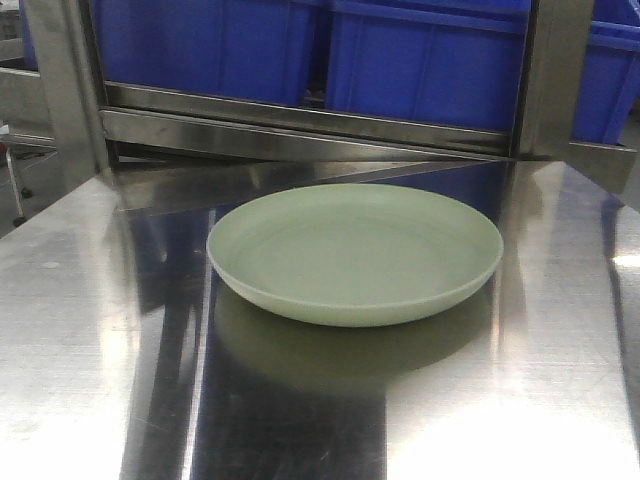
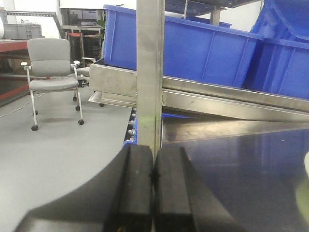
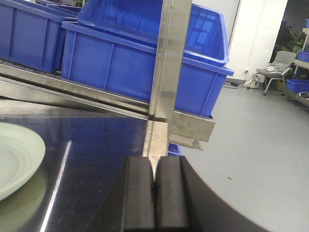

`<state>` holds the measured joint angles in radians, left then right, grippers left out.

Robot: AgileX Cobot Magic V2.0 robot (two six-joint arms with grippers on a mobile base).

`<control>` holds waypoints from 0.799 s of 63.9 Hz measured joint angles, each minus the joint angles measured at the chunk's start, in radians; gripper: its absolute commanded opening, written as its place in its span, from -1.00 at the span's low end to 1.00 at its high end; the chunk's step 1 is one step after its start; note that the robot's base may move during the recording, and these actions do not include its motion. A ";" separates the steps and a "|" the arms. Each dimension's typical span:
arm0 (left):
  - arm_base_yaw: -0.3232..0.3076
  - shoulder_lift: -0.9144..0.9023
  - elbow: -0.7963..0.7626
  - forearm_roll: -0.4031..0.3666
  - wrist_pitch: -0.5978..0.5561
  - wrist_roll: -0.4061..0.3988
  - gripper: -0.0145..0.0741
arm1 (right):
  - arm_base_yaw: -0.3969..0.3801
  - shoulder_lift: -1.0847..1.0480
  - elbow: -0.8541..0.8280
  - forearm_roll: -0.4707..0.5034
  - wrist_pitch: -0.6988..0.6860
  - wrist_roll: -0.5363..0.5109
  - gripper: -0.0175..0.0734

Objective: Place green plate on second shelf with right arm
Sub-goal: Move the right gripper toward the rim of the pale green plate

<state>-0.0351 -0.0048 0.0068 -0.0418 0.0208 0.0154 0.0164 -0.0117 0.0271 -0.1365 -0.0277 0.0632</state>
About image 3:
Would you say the stainless steel shelf rack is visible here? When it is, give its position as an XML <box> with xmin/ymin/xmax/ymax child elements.
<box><xmin>0</xmin><ymin>0</ymin><xmax>215</xmax><ymax>162</ymax></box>

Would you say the blue bin tilted upper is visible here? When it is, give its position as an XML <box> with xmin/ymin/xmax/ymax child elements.
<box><xmin>77</xmin><ymin>0</ymin><xmax>229</xmax><ymax>67</ymax></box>

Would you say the background metal shelf rack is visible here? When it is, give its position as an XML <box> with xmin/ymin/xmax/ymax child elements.
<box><xmin>284</xmin><ymin>26</ymin><xmax>309</xmax><ymax>107</ymax></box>

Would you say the green potted plant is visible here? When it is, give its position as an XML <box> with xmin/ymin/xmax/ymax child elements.
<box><xmin>274</xmin><ymin>26</ymin><xmax>306</xmax><ymax>54</ymax></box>

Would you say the pale green plate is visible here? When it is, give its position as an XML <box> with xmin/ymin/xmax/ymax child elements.
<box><xmin>0</xmin><ymin>122</ymin><xmax>46</xmax><ymax>200</ymax></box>

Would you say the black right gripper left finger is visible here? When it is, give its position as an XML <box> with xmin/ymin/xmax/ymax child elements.
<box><xmin>121</xmin><ymin>156</ymin><xmax>155</xmax><ymax>232</ymax></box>

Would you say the small blue bin background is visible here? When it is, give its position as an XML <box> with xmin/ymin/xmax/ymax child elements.
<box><xmin>286</xmin><ymin>79</ymin><xmax>309</xmax><ymax>93</ymax></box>

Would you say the blue bin under shelf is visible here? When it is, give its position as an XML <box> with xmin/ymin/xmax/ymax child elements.
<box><xmin>168</xmin><ymin>143</ymin><xmax>183</xmax><ymax>156</ymax></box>

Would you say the blue bin lower stacked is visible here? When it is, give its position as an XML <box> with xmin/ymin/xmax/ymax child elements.
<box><xmin>61</xmin><ymin>21</ymin><xmax>233</xmax><ymax>116</ymax></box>

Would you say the blue bin far left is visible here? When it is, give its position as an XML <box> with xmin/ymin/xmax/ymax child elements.
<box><xmin>0</xmin><ymin>0</ymin><xmax>77</xmax><ymax>73</ymax></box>

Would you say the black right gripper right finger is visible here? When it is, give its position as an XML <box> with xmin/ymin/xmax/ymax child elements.
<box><xmin>155</xmin><ymin>156</ymin><xmax>265</xmax><ymax>232</ymax></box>

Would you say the grey office chair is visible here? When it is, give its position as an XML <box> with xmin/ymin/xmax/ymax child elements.
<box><xmin>256</xmin><ymin>51</ymin><xmax>296</xmax><ymax>96</ymax></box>

